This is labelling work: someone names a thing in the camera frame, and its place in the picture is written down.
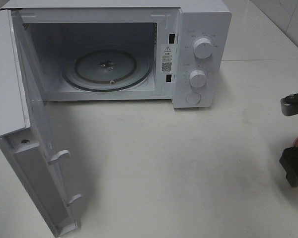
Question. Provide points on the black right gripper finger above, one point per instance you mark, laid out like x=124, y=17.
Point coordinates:
x=289, y=161

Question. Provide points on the white microwave door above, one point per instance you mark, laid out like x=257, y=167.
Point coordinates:
x=25, y=136

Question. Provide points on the lower white timer knob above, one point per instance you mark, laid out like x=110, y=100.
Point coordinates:
x=197, y=78

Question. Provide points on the upper white power knob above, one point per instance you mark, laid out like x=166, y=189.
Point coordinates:
x=203, y=47

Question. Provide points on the white microwave oven body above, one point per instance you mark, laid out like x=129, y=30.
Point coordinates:
x=157, y=86

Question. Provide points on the glass microwave turntable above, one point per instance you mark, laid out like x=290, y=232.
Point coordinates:
x=107, y=71

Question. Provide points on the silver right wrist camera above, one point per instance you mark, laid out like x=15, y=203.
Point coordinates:
x=289, y=105

